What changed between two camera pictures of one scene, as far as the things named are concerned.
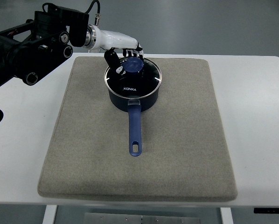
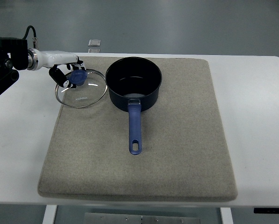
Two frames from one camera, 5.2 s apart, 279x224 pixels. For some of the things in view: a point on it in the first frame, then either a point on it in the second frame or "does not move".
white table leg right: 226,215 does not move
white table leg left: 49,214 does not move
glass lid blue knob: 142,78 to 91,87
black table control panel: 271,210 does not move
